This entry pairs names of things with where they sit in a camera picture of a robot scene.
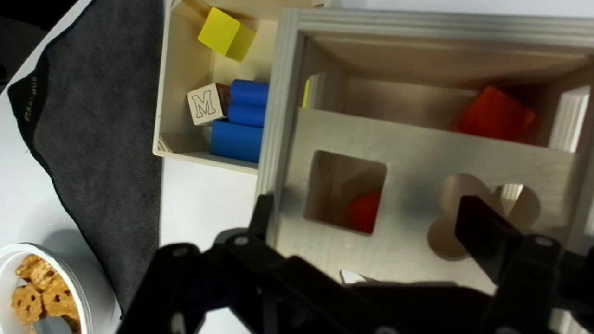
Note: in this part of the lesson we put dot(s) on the dark grey cloth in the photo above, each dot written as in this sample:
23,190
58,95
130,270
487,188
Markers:
86,112

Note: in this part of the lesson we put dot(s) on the natural wooden letter cube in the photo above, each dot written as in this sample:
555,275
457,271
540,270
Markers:
208,103

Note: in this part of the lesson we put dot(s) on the yellow wooden block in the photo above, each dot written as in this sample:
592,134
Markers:
225,34

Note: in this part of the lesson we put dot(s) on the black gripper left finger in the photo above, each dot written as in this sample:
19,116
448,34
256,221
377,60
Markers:
184,283

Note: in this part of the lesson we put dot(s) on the blue wooden cylinder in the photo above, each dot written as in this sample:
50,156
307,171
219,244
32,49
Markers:
236,141
247,103

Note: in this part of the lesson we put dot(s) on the white bowl of crackers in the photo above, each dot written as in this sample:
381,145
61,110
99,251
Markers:
37,294

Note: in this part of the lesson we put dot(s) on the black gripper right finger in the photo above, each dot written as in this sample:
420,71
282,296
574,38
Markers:
524,270

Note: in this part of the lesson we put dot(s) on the wooden shape sorter box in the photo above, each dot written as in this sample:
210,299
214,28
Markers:
423,69

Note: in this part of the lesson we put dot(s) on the open wooden tray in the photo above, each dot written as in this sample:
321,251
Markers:
186,64

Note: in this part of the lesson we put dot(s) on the wooden shape sorter lid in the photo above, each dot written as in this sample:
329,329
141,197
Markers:
416,160

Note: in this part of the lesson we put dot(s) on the red wooden block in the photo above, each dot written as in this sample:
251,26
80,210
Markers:
498,116

